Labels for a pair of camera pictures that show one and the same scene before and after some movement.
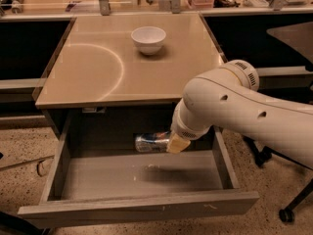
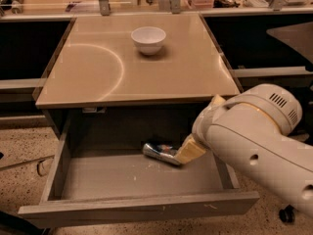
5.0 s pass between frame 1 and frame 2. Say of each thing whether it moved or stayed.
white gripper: moved
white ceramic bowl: stayed
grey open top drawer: stayed
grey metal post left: stayed
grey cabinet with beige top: stayed
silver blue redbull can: moved
